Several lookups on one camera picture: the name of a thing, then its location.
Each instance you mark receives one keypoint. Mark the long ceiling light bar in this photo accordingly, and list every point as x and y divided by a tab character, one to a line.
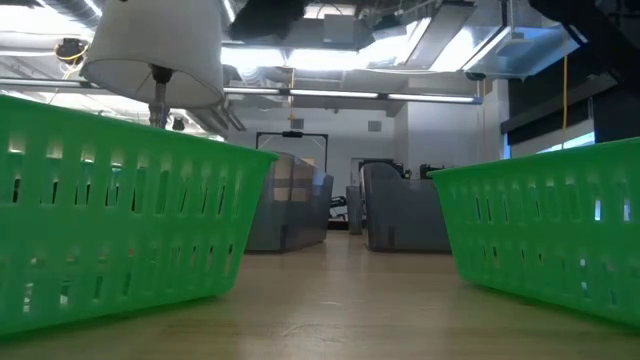
330	94

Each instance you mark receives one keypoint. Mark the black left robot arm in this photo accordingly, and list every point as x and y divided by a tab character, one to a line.
265	17

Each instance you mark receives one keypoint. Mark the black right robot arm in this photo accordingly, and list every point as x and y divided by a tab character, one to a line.
600	30

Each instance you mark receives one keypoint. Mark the black background frame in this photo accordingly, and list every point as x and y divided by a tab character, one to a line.
292	134

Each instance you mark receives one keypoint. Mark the silver ventilation duct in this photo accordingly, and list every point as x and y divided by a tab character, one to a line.
520	50

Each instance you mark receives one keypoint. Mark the white shade table lamp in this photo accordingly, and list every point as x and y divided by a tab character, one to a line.
150	50

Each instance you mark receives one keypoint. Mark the green plastic slotted basket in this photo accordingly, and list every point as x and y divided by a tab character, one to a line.
540	225
125	225

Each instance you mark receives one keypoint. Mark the grey plastic bin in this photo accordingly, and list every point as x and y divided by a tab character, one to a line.
295	220
400	215

